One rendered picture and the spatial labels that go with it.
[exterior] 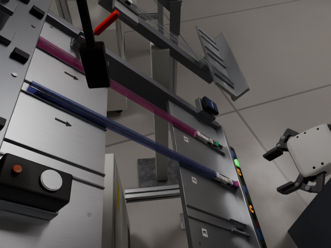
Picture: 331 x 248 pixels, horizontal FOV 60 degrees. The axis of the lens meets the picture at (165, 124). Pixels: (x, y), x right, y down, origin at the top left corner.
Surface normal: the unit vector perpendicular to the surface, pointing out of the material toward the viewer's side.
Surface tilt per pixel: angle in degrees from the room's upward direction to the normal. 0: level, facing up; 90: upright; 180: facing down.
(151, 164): 0
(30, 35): 44
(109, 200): 0
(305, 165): 51
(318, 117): 0
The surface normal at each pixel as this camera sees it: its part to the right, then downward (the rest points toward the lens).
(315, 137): -0.73, -0.46
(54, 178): 0.69, -0.54
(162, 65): 0.11, 0.74
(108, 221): 0.00, -0.67
